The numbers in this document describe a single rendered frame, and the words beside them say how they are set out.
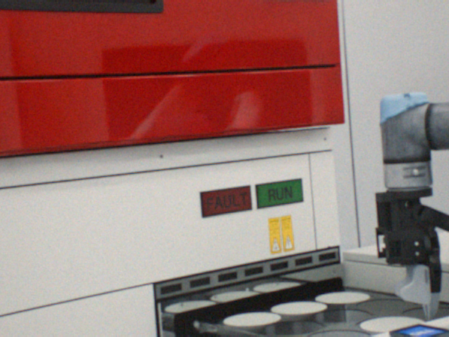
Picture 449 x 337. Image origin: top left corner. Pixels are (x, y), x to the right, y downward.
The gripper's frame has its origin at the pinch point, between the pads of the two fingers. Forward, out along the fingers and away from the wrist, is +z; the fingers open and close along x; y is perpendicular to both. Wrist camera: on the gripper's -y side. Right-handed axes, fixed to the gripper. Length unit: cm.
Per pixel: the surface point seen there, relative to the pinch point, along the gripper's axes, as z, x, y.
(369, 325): 1.5, -0.7, 10.2
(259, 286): -1.5, -26.1, 24.4
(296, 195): -17.5, -32.9, 14.7
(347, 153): -15, -241, -45
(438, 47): -58, -271, -96
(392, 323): 1.5, -0.7, 6.4
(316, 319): 1.6, -8.6, 17.3
